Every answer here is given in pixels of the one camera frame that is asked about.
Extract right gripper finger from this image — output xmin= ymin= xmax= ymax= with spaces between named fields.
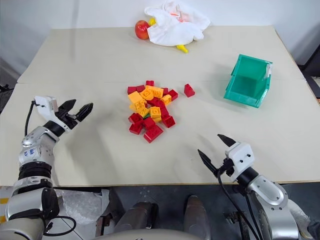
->
xmin=216 ymin=133 xmax=237 ymax=149
xmin=197 ymin=149 xmax=222 ymax=179

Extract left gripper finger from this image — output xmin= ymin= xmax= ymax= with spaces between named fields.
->
xmin=74 ymin=102 xmax=94 ymax=123
xmin=58 ymin=99 xmax=77 ymax=115

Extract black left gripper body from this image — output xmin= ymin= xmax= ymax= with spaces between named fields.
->
xmin=55 ymin=109 xmax=82 ymax=131

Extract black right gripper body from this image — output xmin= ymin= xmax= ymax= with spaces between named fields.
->
xmin=218 ymin=150 xmax=236 ymax=177

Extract dark rounded grey shape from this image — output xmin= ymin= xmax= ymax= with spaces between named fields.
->
xmin=183 ymin=195 xmax=212 ymax=240
xmin=113 ymin=201 xmax=160 ymax=235

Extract green plastic bin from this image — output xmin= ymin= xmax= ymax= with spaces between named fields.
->
xmin=223 ymin=53 xmax=274 ymax=109

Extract single red brick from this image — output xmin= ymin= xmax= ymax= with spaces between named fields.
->
xmin=184 ymin=83 xmax=196 ymax=98

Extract white label on bin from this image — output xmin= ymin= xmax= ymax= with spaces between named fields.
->
xmin=262 ymin=62 xmax=274 ymax=81

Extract clear plastic wrap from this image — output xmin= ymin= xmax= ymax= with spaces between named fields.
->
xmin=53 ymin=188 xmax=111 ymax=226

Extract white cloth wrap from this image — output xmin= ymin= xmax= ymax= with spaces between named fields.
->
xmin=287 ymin=199 xmax=314 ymax=239

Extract red apple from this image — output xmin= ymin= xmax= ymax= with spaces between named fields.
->
xmin=134 ymin=19 xmax=151 ymax=41

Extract yellow plastic banana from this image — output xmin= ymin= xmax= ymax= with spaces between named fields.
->
xmin=148 ymin=17 xmax=190 ymax=54

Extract black furniture beside table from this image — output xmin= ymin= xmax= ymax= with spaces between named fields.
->
xmin=294 ymin=23 xmax=320 ymax=99

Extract white crumpled cloth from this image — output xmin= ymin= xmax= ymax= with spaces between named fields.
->
xmin=143 ymin=0 xmax=211 ymax=47

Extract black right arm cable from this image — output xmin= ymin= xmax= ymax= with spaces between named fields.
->
xmin=216 ymin=169 xmax=262 ymax=240

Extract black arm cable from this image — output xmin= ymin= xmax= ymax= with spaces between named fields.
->
xmin=24 ymin=99 xmax=37 ymax=137
xmin=216 ymin=169 xmax=262 ymax=240

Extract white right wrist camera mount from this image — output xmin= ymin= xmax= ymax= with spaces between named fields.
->
xmin=224 ymin=141 xmax=255 ymax=183

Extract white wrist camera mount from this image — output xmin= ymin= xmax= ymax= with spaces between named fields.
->
xmin=224 ymin=141 xmax=255 ymax=183
xmin=33 ymin=95 xmax=60 ymax=123

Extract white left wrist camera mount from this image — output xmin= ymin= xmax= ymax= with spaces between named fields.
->
xmin=33 ymin=95 xmax=60 ymax=123

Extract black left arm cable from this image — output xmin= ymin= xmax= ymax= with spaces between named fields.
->
xmin=24 ymin=99 xmax=37 ymax=137

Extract thin black looped cable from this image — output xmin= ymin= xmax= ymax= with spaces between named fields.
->
xmin=43 ymin=215 xmax=77 ymax=237

